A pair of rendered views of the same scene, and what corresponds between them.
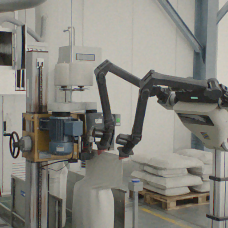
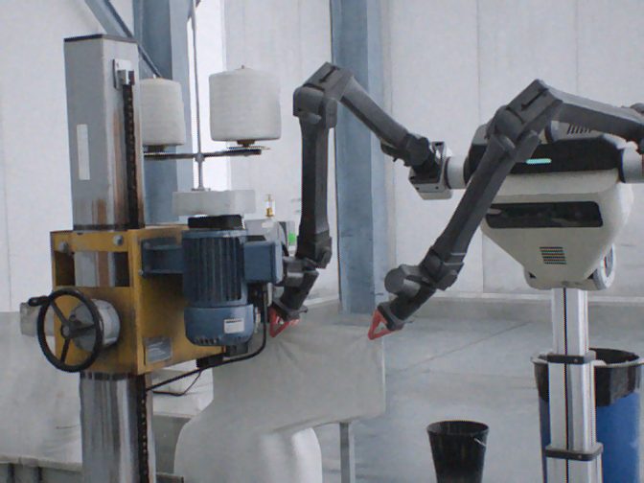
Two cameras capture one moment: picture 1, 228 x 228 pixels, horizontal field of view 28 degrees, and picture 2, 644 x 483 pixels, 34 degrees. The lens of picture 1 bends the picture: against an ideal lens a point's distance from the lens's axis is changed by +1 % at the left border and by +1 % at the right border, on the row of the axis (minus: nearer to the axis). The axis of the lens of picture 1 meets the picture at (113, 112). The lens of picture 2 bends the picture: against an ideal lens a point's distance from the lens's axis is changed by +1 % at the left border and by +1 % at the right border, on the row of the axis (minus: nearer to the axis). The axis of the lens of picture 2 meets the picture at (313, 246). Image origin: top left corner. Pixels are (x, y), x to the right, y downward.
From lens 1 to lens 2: 1.47 m
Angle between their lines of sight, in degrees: 28
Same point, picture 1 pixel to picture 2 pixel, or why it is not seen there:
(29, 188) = (111, 458)
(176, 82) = (592, 113)
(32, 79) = (106, 126)
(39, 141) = (144, 312)
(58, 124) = (222, 252)
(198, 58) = not seen: hidden behind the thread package
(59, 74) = (155, 109)
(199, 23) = (146, 20)
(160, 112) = not seen: hidden behind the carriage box
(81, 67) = (263, 84)
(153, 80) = (556, 107)
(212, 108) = (606, 182)
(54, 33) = not seen: outside the picture
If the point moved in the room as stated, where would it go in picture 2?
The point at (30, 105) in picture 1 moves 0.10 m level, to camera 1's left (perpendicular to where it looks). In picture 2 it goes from (104, 205) to (57, 207)
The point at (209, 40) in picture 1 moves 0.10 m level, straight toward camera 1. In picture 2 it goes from (176, 60) to (178, 59)
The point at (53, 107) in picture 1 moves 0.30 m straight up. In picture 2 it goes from (212, 203) to (206, 58)
